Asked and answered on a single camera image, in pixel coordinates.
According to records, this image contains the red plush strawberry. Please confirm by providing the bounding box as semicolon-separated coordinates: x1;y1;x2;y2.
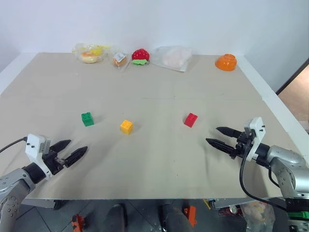
131;48;151;66

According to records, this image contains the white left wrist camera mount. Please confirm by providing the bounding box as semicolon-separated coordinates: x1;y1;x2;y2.
25;133;53;179

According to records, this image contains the orange plastic bowl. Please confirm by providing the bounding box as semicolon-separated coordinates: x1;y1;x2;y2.
214;54;238;72

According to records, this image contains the red drink can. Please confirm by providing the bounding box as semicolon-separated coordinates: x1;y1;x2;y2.
218;204;242;216

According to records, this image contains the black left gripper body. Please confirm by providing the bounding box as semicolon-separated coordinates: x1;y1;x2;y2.
43;150;69;175

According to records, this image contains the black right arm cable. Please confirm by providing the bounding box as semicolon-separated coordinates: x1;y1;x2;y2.
239;141;287;210

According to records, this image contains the brown wooden board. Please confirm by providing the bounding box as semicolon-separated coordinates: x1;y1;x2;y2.
276;57;309;136

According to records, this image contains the clear bag with donut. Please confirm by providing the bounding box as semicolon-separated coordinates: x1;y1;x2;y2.
72;43;112;64

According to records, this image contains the orange black tool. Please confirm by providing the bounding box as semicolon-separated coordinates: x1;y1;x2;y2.
71;213;86;232

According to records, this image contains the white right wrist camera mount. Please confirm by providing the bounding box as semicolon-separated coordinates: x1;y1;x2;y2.
243;117;267;161

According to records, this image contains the clear bag with white filling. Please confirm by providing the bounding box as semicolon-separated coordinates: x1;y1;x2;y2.
150;45;193;73

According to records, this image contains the yellow toy brick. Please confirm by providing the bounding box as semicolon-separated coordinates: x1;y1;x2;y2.
120;119;134;135

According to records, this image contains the small clear bag with bun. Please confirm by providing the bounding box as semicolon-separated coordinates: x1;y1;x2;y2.
111;51;130;72

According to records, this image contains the dark rounded shape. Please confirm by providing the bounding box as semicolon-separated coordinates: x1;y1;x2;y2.
160;200;194;232

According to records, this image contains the green plastic part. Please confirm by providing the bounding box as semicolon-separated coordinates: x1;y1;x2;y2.
288;209;309;221

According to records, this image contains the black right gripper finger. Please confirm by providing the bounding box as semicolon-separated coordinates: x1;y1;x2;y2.
215;126;242;139
205;138;236;158

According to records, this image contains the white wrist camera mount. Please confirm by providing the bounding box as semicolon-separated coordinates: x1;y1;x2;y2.
25;133;53;179
243;117;267;161

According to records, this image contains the red toy brick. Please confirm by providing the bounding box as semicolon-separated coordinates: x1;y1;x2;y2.
183;112;198;128

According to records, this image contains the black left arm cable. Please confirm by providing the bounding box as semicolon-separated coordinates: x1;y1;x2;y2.
0;137;28;154

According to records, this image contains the orange plastic clamp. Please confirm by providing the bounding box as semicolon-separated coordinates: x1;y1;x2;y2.
183;205;197;228

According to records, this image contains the green toy brick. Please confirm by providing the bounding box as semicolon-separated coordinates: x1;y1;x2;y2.
81;112;95;127

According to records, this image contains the clear plastic bag with toys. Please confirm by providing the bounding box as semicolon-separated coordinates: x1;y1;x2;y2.
239;201;276;232

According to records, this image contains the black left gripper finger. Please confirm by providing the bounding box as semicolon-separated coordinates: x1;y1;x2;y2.
49;139;72;154
64;145;88;168

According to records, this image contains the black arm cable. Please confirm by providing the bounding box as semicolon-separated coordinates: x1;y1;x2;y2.
0;137;28;154
239;141;287;210

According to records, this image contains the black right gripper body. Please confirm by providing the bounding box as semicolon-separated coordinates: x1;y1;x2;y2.
231;131;254;160

